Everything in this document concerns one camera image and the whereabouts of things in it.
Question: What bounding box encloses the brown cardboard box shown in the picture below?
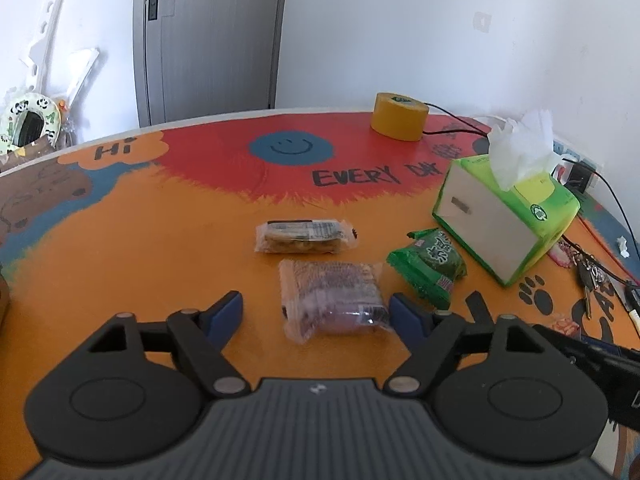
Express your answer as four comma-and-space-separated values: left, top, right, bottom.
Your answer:
0, 272, 11, 333

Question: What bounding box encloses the black charger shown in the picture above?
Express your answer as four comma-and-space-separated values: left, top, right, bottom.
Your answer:
562, 162, 594, 194

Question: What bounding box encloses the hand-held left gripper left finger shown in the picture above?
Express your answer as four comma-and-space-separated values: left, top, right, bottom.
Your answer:
75, 290, 252, 402

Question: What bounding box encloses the grey door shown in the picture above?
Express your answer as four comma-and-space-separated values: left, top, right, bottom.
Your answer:
132, 0, 291, 129

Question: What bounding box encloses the white tissue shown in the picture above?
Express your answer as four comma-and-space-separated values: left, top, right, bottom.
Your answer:
486, 109, 564, 192

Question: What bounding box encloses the thin black cable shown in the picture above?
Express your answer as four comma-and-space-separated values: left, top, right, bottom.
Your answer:
421, 102, 493, 137

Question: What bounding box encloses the small purple snack packet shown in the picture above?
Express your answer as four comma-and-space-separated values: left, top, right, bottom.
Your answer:
279, 259, 396, 345

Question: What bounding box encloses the colourful printed table mat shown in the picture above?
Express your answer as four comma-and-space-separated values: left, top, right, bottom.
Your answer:
0, 110, 640, 480

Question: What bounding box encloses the long black cable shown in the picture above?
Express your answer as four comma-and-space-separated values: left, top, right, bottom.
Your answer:
562, 156, 640, 262

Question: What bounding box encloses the dark green snack packet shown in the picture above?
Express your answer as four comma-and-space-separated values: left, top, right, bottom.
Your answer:
386, 227, 467, 311

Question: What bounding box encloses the green tissue box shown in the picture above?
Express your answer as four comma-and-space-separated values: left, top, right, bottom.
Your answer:
432, 155, 581, 288

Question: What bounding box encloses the yellow tape roll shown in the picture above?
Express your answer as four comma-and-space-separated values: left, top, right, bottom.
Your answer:
370, 91, 430, 142

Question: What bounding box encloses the tall white plastic bracket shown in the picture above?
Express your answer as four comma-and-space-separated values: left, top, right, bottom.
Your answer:
17, 0, 66, 94

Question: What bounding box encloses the white power strip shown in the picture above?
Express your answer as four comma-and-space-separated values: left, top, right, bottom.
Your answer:
550, 140, 599, 194

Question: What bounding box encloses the torn brown cardboard piece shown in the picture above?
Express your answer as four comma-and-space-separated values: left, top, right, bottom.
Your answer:
0, 137, 56, 174

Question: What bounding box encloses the brown nut bar packet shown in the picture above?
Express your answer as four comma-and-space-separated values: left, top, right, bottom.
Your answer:
255, 219, 359, 255

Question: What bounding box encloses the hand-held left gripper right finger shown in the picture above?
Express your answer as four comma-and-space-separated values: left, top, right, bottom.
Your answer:
382, 293, 567, 401

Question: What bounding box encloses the bunch of keys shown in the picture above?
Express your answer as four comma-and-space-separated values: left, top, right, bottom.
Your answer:
564, 242, 619, 321

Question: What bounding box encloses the white pen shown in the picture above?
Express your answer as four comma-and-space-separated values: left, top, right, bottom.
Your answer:
624, 290, 640, 332

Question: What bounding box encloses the short white plastic bracket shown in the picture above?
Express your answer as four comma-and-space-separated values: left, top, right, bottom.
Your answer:
62, 47, 101, 107

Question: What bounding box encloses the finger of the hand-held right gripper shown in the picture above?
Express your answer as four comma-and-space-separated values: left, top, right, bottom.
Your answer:
531, 324, 608, 386

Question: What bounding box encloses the panda print seat ring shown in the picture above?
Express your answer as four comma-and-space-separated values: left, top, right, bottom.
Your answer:
0, 91, 64, 156

